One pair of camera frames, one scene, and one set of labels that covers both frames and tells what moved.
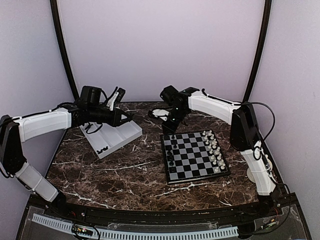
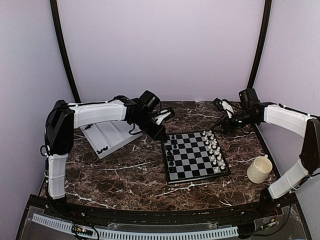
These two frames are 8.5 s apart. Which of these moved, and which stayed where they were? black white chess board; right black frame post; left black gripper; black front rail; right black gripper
Moved: right black gripper; left black gripper
Stayed: black front rail; right black frame post; black white chess board
